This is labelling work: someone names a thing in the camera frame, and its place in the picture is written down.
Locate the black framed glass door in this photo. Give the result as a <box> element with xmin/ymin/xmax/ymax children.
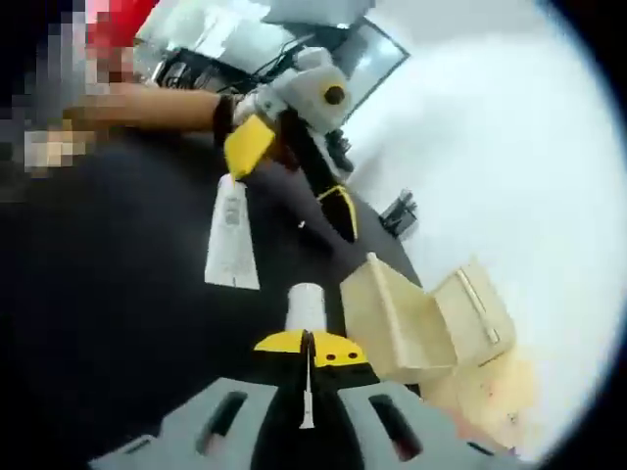
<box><xmin>337</xmin><ymin>17</ymin><xmax>411</xmax><ymax>123</ymax></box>

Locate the plain white cosmetic bottle tube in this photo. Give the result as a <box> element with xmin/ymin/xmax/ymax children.
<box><xmin>284</xmin><ymin>282</ymin><xmax>328</xmax><ymax>431</ymax></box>

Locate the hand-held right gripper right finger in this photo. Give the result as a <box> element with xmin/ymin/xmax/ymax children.
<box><xmin>309</xmin><ymin>330</ymin><xmax>521</xmax><ymax>470</ymax></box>

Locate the black mesh pen holder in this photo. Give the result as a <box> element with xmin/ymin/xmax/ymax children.
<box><xmin>379</xmin><ymin>187</ymin><xmax>419</xmax><ymax>242</ymax></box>

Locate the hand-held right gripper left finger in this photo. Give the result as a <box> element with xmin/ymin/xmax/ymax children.
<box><xmin>87</xmin><ymin>328</ymin><xmax>308</xmax><ymax>470</ymax></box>

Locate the cream wooden drawer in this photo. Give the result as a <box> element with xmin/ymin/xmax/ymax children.
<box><xmin>433</xmin><ymin>266</ymin><xmax>515</xmax><ymax>366</ymax></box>
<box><xmin>339</xmin><ymin>251</ymin><xmax>460</xmax><ymax>387</ymax></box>

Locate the white barcode cosmetic bottle tube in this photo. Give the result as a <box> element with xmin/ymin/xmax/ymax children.
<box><xmin>203</xmin><ymin>174</ymin><xmax>262</xmax><ymax>291</ymax></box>

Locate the black wristband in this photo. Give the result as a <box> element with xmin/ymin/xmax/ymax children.
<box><xmin>212</xmin><ymin>94</ymin><xmax>237</xmax><ymax>147</ymax></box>

